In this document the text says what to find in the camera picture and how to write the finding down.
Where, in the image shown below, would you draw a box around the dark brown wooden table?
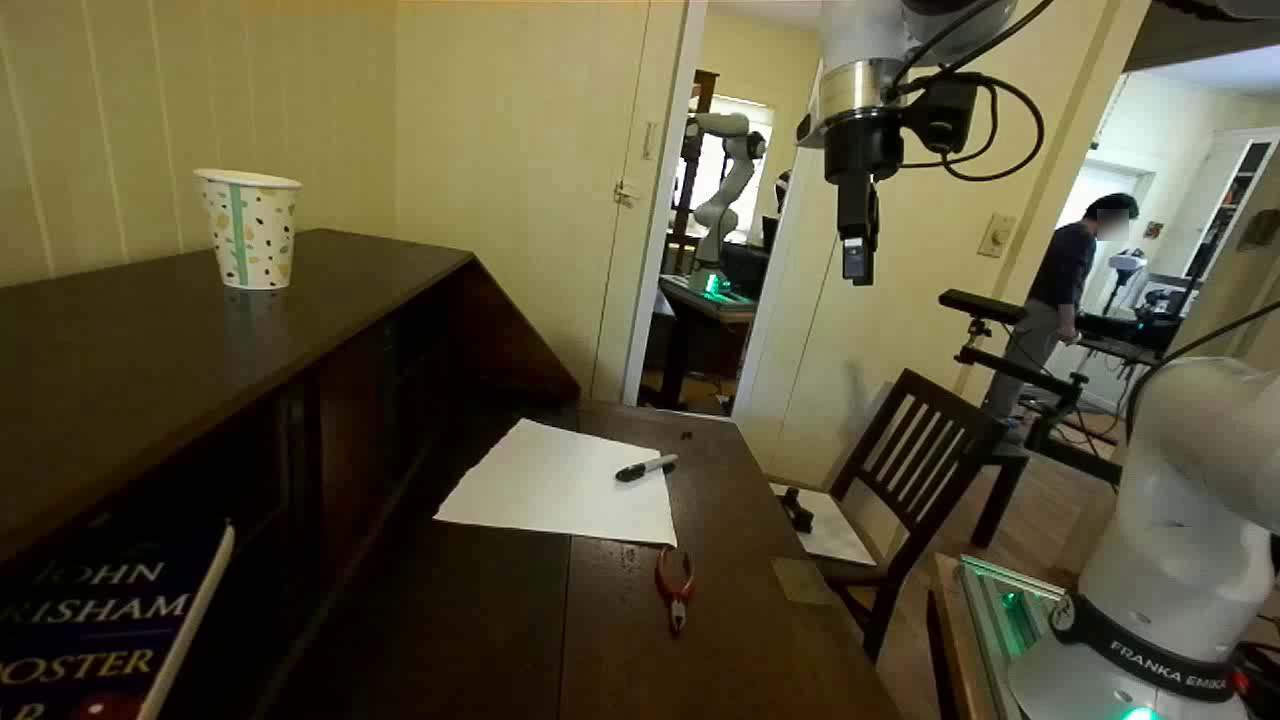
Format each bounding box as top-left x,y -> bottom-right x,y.
0,224 -> 585,720

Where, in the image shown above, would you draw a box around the tape patch on desk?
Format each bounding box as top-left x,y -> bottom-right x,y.
772,556 -> 838,612

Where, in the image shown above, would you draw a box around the robot base mount green light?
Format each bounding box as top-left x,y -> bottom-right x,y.
931,552 -> 1074,720

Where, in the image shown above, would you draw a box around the white dotted paper cup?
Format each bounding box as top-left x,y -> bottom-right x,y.
190,164 -> 305,297

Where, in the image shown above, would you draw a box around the wall light switch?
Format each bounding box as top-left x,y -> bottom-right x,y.
977,213 -> 1016,264

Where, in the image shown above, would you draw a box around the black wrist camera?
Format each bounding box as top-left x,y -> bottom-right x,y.
905,72 -> 990,161

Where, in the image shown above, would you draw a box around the person in dark shirt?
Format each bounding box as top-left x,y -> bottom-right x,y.
982,190 -> 1142,432

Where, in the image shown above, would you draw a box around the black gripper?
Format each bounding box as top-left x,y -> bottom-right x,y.
814,111 -> 913,288

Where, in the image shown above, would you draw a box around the dark wooden chair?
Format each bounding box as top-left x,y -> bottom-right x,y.
783,367 -> 1030,670

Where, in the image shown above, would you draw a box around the black metal stand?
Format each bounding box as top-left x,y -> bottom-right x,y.
936,283 -> 1137,492

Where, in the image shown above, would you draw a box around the white paper on chair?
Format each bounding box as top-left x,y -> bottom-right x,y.
766,480 -> 878,568

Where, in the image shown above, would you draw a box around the white cabinet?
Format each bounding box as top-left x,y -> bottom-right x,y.
1179,125 -> 1280,292

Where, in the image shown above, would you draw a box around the black marker pen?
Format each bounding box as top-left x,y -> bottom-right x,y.
611,454 -> 681,486

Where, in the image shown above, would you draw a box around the white paper sheet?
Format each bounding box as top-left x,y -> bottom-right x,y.
431,418 -> 681,552

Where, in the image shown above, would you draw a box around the background table with green light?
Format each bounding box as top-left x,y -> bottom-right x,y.
650,273 -> 760,411

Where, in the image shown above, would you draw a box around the red handled pliers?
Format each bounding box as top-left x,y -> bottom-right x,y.
650,548 -> 698,641

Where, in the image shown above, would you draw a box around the black cable bundle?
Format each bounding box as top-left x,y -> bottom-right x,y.
888,0 -> 1280,445

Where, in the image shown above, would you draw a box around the John Grisham book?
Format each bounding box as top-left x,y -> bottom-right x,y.
0,517 -> 240,720

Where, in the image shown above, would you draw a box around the small black object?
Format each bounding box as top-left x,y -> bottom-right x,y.
775,486 -> 821,537

